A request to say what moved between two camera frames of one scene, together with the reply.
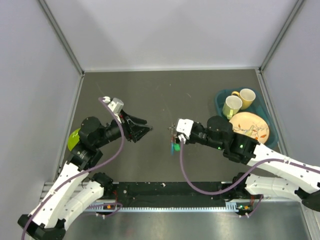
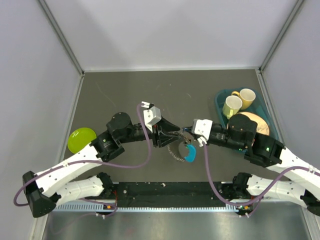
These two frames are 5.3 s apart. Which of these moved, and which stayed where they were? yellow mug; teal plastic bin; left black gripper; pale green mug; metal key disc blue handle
Moved: metal key disc blue handle; left black gripper
Stayed: pale green mug; yellow mug; teal plastic bin
